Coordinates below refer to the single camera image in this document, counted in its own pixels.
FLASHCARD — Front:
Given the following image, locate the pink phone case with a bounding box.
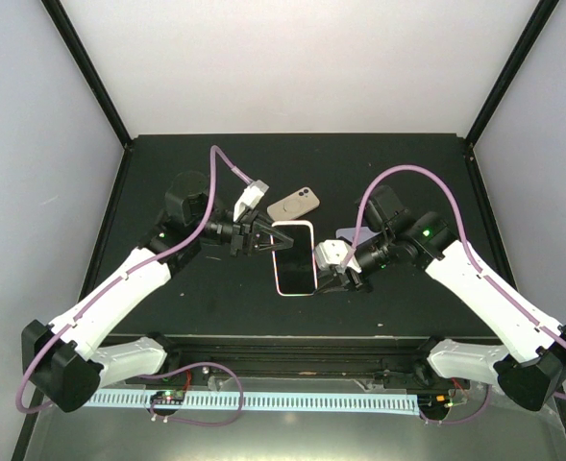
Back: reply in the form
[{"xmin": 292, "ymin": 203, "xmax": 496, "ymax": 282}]
[{"xmin": 270, "ymin": 219, "xmax": 318, "ymax": 298}]

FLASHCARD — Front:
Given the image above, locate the beige cased phone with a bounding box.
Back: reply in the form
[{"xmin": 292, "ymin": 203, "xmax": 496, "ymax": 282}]
[{"xmin": 266, "ymin": 186, "xmax": 320, "ymax": 221}]

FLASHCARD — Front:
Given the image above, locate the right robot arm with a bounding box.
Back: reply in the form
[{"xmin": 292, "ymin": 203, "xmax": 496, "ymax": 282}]
[{"xmin": 314, "ymin": 186, "xmax": 566, "ymax": 411}]

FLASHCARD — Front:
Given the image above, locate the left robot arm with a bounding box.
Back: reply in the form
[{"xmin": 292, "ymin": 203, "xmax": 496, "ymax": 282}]
[{"xmin": 21, "ymin": 171, "xmax": 296, "ymax": 412}]

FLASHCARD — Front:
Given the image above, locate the lavender cased phone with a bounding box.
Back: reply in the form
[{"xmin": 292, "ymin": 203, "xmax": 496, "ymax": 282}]
[{"xmin": 335, "ymin": 226, "xmax": 373, "ymax": 243}]

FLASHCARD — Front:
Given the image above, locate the small circuit board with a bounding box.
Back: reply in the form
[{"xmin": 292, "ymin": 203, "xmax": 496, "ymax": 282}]
[{"xmin": 150, "ymin": 390, "xmax": 185, "ymax": 405}]

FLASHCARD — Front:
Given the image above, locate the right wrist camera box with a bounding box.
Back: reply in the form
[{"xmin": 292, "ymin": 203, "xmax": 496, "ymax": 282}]
[{"xmin": 313, "ymin": 239, "xmax": 362, "ymax": 275}]

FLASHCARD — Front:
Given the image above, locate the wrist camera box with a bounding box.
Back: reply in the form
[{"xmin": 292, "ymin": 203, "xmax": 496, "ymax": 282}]
[
  {"xmin": 234, "ymin": 180, "xmax": 269, "ymax": 222},
  {"xmin": 313, "ymin": 239, "xmax": 362, "ymax": 275}
]

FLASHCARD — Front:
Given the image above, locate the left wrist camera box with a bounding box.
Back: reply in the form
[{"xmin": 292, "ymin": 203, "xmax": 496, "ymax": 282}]
[{"xmin": 234, "ymin": 180, "xmax": 269, "ymax": 222}]

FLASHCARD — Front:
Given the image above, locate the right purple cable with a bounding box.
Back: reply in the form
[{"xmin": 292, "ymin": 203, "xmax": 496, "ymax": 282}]
[{"xmin": 341, "ymin": 163, "xmax": 566, "ymax": 402}]

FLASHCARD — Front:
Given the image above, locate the purple loop cable at base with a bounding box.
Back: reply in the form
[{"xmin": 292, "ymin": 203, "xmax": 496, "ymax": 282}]
[{"xmin": 147, "ymin": 360, "xmax": 247, "ymax": 427}]

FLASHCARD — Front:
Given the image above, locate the light blue slotted cable duct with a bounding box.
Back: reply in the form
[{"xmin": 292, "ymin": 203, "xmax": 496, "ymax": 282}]
[{"xmin": 86, "ymin": 389, "xmax": 420, "ymax": 416}]

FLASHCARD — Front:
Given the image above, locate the left black frame post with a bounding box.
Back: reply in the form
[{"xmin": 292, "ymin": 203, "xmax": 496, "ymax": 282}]
[{"xmin": 41, "ymin": 0, "xmax": 133, "ymax": 148}]

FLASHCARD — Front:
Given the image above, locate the black frame post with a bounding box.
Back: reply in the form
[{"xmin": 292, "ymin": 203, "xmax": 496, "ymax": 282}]
[
  {"xmin": 41, "ymin": 0, "xmax": 133, "ymax": 148},
  {"xmin": 465, "ymin": 0, "xmax": 559, "ymax": 148}
]

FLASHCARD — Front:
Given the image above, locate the right black frame post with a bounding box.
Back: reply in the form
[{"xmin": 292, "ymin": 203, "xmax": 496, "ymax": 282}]
[{"xmin": 465, "ymin": 0, "xmax": 559, "ymax": 148}]

